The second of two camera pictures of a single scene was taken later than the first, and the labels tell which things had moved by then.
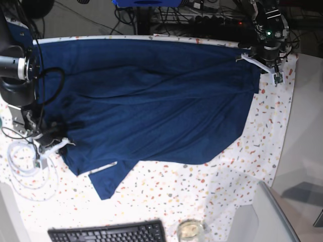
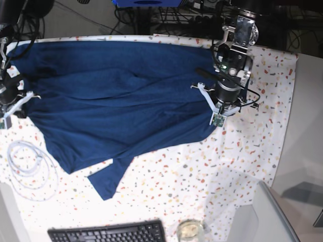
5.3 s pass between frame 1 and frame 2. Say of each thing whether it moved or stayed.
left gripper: moved
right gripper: moved
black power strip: stayed
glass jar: stayed
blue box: stayed
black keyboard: stayed
